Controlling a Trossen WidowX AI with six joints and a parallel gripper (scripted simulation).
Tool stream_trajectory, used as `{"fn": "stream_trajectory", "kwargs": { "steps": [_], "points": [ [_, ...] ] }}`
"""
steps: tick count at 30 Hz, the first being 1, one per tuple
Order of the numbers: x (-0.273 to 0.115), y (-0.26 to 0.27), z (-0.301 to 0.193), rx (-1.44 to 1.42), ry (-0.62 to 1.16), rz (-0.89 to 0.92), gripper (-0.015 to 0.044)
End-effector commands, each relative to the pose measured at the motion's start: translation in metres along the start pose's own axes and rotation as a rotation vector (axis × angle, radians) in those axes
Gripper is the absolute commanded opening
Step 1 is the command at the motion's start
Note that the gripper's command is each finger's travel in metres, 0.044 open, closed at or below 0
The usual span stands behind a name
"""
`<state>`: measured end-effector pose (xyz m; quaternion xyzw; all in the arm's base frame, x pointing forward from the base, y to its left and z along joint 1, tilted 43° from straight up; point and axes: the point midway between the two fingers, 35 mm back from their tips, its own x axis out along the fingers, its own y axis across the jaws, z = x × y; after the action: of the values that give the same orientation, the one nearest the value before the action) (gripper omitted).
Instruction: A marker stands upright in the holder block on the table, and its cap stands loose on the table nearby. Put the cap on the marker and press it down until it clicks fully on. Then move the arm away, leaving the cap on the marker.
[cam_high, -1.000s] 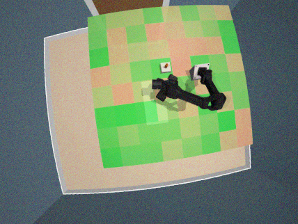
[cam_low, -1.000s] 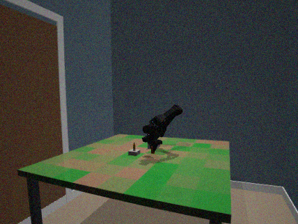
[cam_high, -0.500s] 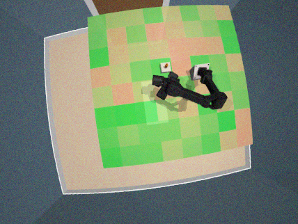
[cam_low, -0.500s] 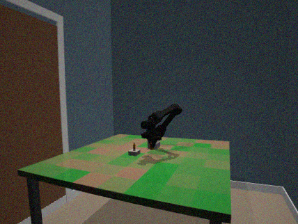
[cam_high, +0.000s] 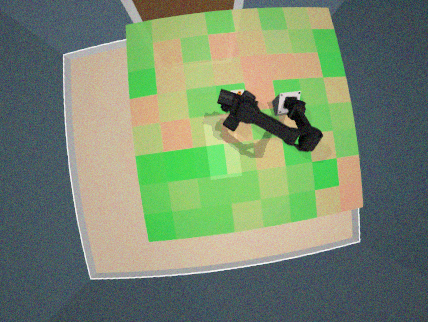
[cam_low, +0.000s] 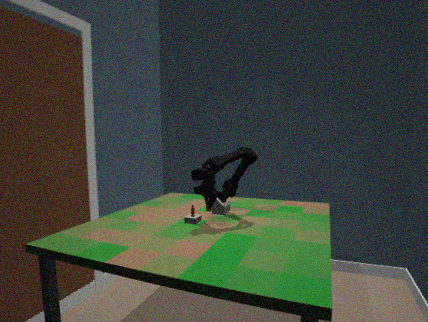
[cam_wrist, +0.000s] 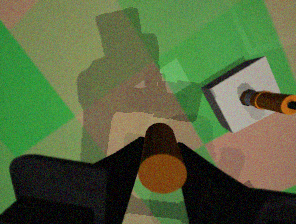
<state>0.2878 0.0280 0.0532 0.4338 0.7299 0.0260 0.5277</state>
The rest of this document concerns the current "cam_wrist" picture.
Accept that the grey square block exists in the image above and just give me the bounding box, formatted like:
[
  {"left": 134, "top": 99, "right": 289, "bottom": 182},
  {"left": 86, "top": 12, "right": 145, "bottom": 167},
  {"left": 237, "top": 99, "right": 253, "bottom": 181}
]
[{"left": 201, "top": 56, "right": 281, "bottom": 134}]

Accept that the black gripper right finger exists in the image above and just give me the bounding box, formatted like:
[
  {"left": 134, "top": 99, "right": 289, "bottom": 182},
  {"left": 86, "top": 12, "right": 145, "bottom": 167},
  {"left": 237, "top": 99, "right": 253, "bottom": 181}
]
[{"left": 177, "top": 142, "right": 296, "bottom": 224}]

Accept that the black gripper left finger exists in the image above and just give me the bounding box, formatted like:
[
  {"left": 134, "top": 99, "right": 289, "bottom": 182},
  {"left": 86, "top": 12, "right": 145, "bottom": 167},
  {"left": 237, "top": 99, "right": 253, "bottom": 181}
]
[{"left": 9, "top": 137, "right": 145, "bottom": 224}]

